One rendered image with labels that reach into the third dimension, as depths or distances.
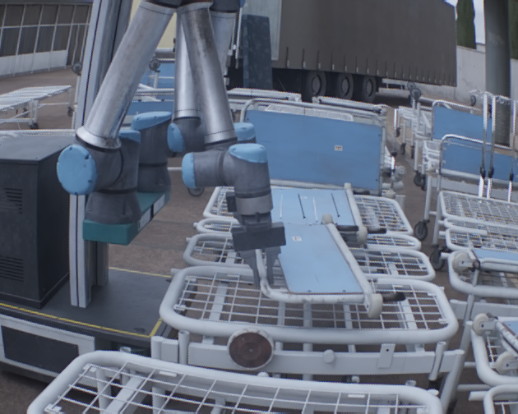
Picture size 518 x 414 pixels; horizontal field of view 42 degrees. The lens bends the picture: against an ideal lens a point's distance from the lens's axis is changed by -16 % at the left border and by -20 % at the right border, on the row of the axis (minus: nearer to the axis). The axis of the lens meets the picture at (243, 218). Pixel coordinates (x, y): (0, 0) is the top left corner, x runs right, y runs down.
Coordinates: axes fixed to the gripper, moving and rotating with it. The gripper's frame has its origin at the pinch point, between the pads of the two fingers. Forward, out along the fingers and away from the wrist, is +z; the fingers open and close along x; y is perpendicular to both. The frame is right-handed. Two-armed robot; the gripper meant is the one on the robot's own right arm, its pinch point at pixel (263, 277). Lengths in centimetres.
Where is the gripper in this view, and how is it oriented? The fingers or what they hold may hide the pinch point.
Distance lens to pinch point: 207.7
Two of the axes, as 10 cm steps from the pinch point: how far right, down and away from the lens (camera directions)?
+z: 1.2, 9.6, 2.5
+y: -0.5, -2.4, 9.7
